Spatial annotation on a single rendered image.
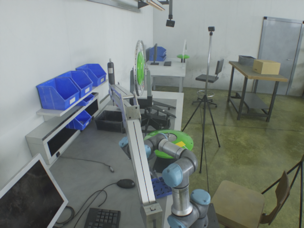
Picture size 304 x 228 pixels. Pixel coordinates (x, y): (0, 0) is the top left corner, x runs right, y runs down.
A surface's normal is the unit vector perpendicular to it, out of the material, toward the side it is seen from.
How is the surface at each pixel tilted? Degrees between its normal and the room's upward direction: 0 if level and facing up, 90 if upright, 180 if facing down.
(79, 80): 88
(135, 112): 90
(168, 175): 91
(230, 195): 0
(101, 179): 0
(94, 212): 6
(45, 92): 92
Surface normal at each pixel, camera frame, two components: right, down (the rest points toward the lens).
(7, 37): 0.98, 0.07
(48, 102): -0.18, 0.46
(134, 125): 0.26, -0.22
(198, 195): 0.07, -0.93
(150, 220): 0.32, 0.40
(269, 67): 0.11, 0.43
